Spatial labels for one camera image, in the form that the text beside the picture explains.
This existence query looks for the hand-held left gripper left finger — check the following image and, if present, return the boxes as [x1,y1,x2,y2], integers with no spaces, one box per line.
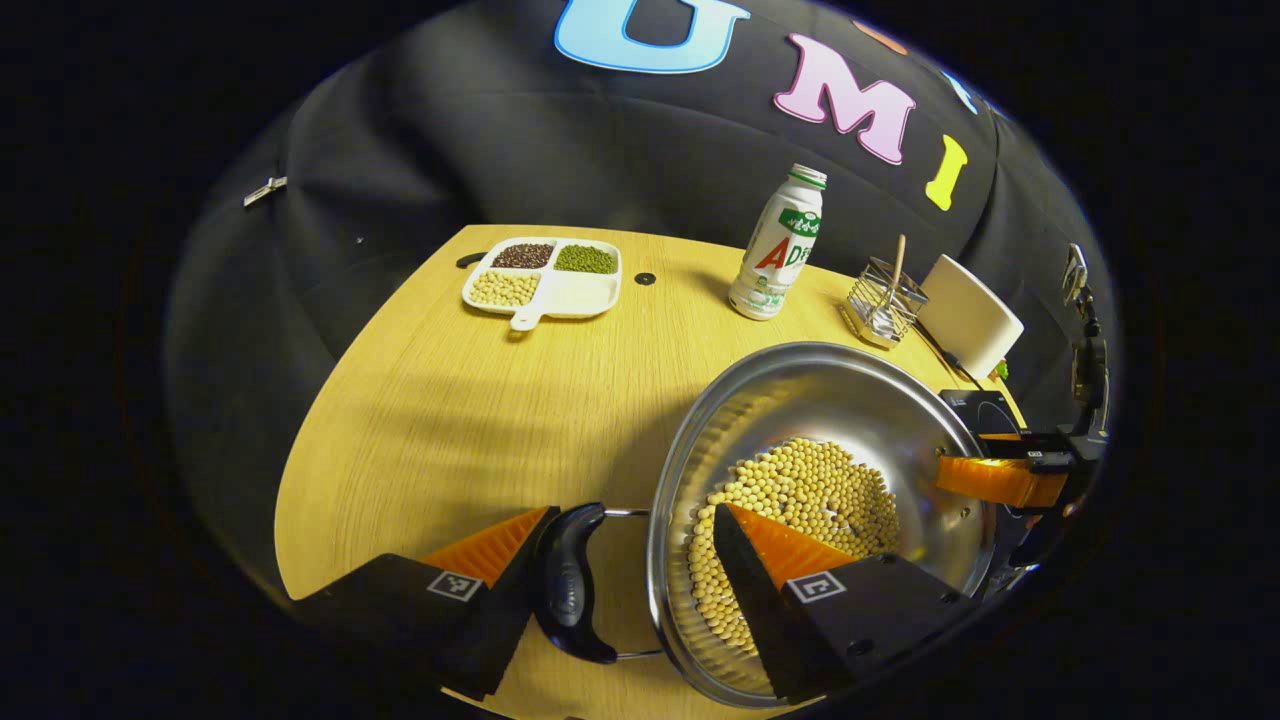
[290,505,561,701]

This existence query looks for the black toaster cable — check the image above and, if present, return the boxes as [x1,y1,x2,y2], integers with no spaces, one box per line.
[915,320,986,391]

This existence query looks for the wire utensil holder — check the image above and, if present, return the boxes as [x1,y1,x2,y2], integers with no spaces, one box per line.
[846,257,929,349]

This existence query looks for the stainless steel pot black handles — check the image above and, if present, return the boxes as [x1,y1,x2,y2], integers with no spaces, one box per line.
[528,342,1001,709]

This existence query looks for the white drink bottle green label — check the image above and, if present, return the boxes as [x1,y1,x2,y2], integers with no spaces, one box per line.
[728,164,829,321]

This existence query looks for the black backdrop cloth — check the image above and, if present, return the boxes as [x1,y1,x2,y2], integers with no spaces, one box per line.
[165,0,1111,591]

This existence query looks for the white toaster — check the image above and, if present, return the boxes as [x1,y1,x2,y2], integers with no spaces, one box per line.
[915,254,1025,381]

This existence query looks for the pile of yellow soybeans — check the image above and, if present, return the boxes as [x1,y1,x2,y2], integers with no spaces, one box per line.
[685,437,901,656]

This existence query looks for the wooden handled spoon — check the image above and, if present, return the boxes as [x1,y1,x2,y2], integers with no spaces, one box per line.
[872,234,907,331]

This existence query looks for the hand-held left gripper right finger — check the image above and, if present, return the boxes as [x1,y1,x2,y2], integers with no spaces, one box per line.
[712,502,981,704]

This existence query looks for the black induction cooktop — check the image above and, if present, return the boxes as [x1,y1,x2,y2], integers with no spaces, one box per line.
[938,388,1026,441]

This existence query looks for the white divided dish of beans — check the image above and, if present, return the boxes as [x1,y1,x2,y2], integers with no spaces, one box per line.
[461,237,623,332]

